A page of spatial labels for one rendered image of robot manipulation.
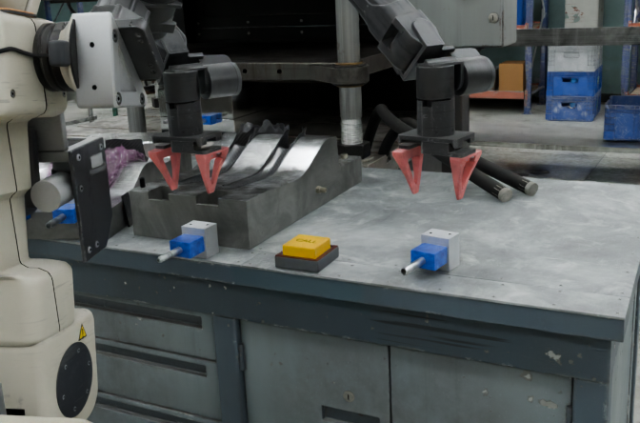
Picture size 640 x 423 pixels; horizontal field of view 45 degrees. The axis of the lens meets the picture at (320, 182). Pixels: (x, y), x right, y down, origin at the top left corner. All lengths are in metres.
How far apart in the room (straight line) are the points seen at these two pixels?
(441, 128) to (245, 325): 0.52
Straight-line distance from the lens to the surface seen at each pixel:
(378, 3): 1.21
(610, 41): 4.66
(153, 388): 1.62
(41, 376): 1.09
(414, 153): 1.22
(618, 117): 4.91
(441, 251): 1.20
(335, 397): 1.39
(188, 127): 1.27
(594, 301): 1.15
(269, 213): 1.41
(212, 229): 1.34
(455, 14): 2.04
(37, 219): 1.56
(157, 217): 1.46
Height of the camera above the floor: 1.25
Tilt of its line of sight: 14 degrees down
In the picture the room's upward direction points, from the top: 3 degrees counter-clockwise
